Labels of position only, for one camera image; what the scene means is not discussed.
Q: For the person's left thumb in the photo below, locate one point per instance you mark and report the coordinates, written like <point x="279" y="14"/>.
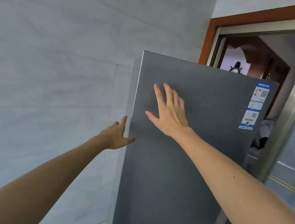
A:
<point x="129" y="141"/>

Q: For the person's left forearm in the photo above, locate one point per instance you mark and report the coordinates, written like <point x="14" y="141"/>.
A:
<point x="34" y="182"/>

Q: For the person's right hand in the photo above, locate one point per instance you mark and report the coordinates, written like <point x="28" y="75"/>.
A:
<point x="172" y="119"/>

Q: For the person's right thumb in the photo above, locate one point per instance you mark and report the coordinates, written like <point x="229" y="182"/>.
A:
<point x="152" y="116"/>

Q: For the person's right little finger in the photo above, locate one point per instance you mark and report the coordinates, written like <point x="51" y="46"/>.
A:
<point x="181" y="104"/>

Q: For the grey refrigerator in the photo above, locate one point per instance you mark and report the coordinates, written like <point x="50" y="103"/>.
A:
<point x="177" y="173"/>

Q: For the silver metal sliding door frame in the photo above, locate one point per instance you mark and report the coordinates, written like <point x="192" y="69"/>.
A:
<point x="290" y="106"/>

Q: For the brown wooden door frame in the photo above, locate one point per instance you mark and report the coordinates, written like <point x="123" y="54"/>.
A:
<point x="210" y="35"/>

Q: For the dark ship wheel ornament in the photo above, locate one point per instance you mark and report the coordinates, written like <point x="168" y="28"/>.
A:
<point x="237" y="68"/>

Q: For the person's left hand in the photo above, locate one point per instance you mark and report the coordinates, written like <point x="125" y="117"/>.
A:
<point x="113" y="138"/>

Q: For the small white label sticker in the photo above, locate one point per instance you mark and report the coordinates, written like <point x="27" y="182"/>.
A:
<point x="255" y="106"/>

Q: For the person's right middle finger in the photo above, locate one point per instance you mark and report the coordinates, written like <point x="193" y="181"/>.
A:
<point x="168" y="94"/>

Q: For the white blue-edged label sticker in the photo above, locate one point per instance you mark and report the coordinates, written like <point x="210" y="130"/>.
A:
<point x="249" y="119"/>

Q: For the white and black bundle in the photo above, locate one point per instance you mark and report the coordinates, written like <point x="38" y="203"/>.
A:
<point x="262" y="135"/>

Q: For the blue energy label sticker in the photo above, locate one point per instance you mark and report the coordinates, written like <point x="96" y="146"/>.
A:
<point x="261" y="92"/>

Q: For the person's right forearm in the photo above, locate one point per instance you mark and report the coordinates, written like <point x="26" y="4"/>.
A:
<point x="234" y="191"/>

